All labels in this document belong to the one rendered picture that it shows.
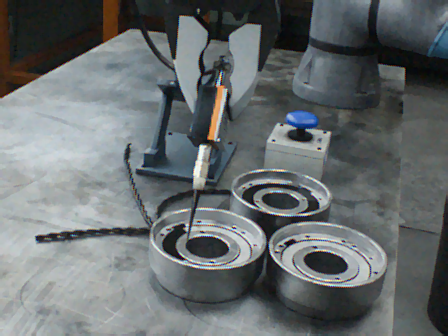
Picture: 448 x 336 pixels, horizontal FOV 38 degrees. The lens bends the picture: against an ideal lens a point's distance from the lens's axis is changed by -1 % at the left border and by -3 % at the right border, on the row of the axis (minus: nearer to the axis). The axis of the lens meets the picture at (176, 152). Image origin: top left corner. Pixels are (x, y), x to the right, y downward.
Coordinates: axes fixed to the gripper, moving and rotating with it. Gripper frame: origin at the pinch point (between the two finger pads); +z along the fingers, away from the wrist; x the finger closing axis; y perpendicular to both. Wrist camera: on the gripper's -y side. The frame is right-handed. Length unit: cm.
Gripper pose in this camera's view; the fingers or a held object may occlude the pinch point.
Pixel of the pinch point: (213, 106)
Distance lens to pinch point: 57.9
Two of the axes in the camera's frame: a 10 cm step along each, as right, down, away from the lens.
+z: -0.6, 9.1, 4.0
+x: -9.6, -1.6, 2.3
